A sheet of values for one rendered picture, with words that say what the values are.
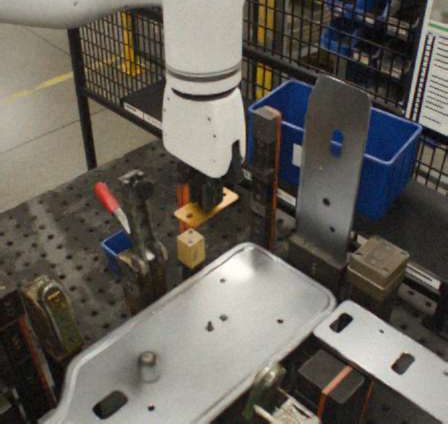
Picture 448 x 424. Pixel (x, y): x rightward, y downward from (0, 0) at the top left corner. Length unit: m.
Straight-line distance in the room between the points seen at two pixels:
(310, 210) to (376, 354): 0.28
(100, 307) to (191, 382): 0.56
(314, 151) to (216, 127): 0.36
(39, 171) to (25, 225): 1.45
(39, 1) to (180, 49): 0.16
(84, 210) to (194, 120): 1.03
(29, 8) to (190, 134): 0.23
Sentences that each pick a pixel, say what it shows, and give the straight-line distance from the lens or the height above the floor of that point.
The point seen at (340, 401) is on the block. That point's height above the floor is 0.98.
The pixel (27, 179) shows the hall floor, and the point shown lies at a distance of 3.07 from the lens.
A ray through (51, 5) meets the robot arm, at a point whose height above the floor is 1.53.
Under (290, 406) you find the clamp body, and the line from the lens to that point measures 0.83.
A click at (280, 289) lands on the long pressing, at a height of 1.00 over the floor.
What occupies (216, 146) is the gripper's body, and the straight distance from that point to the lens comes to 0.67.
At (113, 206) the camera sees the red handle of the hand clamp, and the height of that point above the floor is 1.13.
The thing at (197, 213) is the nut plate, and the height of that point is 1.25.
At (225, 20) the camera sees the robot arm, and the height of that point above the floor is 1.52.
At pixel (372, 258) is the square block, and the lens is 1.01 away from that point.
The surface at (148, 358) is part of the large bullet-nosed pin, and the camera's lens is 0.87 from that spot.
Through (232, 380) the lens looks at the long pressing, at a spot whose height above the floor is 1.00.
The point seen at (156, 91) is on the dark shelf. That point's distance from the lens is 1.51.
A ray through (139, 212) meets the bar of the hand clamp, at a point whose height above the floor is 1.15.
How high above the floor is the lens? 1.75
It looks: 38 degrees down
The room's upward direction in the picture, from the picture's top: straight up
